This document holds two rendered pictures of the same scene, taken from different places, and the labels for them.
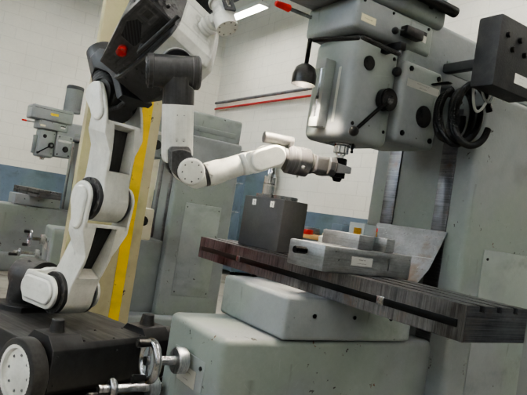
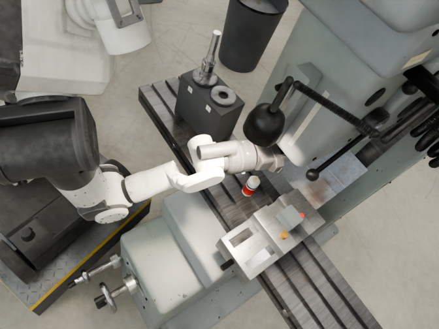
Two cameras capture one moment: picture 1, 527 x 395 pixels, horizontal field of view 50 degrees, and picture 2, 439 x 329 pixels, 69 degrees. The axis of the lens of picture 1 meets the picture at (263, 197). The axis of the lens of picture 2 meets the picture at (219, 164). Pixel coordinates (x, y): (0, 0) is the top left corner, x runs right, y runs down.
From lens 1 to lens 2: 154 cm
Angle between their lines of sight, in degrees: 59
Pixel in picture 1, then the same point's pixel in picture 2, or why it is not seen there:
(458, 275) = (358, 199)
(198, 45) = (79, 76)
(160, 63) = (16, 172)
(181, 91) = (70, 183)
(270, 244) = not seen: hidden behind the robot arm
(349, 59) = (345, 98)
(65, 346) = (40, 250)
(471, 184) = (415, 157)
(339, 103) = (306, 138)
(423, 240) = (343, 162)
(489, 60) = not seen: outside the picture
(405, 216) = not seen: hidden behind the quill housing
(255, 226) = (191, 111)
